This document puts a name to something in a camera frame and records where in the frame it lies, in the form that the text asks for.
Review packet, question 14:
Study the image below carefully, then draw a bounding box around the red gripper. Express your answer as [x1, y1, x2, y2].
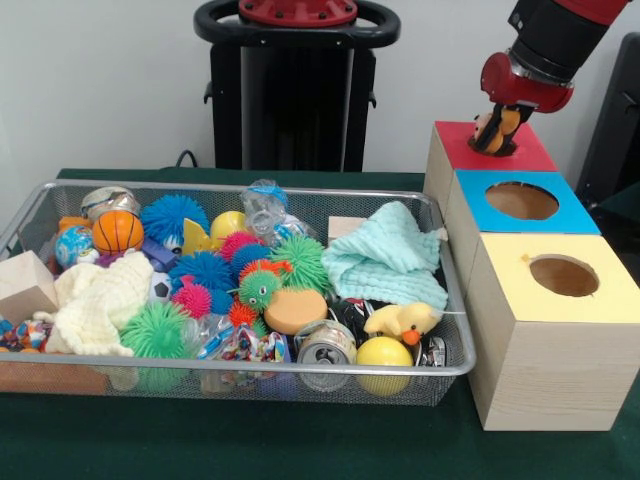
[475, 50, 576, 154]

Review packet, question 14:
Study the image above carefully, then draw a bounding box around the brown plush toy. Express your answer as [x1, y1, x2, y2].
[472, 104, 523, 157]

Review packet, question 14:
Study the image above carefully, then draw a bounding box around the yellow rubber duck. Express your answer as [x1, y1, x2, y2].
[364, 303, 441, 347]

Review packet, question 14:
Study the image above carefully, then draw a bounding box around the wooden box with three holes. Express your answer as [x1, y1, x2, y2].
[423, 121, 640, 433]

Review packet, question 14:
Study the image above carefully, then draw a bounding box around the clear mesh bin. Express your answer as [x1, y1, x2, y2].
[0, 178, 477, 407]

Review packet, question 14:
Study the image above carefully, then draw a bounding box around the mint green cloth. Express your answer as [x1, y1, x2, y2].
[320, 202, 451, 309]

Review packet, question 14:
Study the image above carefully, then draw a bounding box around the yellow ball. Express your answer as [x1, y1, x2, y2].
[356, 337, 413, 397]

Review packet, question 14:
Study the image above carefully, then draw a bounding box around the orange foam disc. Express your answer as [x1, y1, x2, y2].
[263, 288, 328, 336]

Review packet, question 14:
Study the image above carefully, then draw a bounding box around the silver soda can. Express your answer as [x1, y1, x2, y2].
[293, 320, 358, 391]

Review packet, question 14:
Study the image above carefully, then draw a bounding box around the blue spiky ball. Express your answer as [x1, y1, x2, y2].
[140, 193, 211, 247]

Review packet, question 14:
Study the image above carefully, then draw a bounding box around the dark green table cloth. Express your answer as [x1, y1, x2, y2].
[0, 168, 640, 480]

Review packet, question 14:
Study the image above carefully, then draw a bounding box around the orange toy basketball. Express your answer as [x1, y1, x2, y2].
[92, 209, 145, 255]

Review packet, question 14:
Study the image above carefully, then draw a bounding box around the green spiky ball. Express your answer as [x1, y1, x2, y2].
[120, 302, 193, 361]

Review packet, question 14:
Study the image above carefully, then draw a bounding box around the cream knitted cloth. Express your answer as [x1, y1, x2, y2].
[33, 248, 156, 358]

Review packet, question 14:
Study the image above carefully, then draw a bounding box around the plain wooden block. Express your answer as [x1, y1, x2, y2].
[0, 250, 59, 324]

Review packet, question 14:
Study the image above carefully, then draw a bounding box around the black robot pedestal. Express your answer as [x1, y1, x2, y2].
[195, 0, 401, 171]

